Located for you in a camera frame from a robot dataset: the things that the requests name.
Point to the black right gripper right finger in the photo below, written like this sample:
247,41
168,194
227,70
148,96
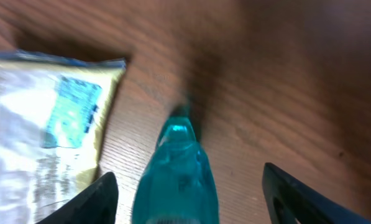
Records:
291,201

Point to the teal mouthwash bottle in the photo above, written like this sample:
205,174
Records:
177,185

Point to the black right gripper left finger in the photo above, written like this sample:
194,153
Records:
97,204

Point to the white yellow snack bag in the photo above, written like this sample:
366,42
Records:
53,113

